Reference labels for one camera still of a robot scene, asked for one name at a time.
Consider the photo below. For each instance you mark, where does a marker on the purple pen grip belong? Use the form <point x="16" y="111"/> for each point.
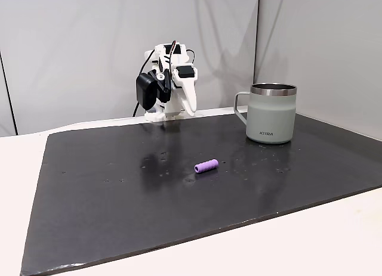
<point x="206" y="166"/>

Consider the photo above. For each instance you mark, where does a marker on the black oval webcam with clip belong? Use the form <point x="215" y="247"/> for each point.
<point x="146" y="91"/>

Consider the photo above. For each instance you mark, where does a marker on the grey-green steel mug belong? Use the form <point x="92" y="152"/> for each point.
<point x="270" y="118"/>

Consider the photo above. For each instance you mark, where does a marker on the black table mat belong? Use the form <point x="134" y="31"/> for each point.
<point x="149" y="204"/>

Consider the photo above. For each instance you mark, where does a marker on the thin black wall strip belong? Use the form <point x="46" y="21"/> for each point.
<point x="8" y="94"/>

